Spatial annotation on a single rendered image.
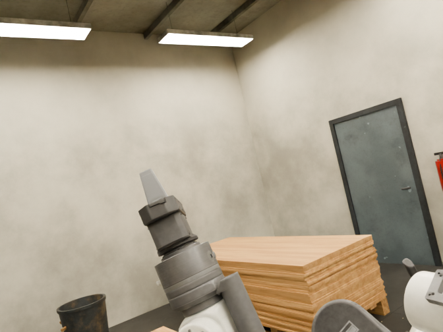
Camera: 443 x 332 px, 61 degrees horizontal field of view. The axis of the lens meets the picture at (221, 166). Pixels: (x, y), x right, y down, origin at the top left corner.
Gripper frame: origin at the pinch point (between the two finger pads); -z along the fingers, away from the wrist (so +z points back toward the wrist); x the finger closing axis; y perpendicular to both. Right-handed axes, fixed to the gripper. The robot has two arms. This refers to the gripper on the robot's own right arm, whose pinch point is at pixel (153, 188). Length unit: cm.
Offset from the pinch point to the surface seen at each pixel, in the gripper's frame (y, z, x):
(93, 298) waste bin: 162, -7, -405
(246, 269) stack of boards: -15, 36, -336
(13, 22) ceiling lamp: 100, -302, -297
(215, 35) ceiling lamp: -123, -279, -446
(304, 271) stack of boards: -56, 54, -272
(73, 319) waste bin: 172, 6, -360
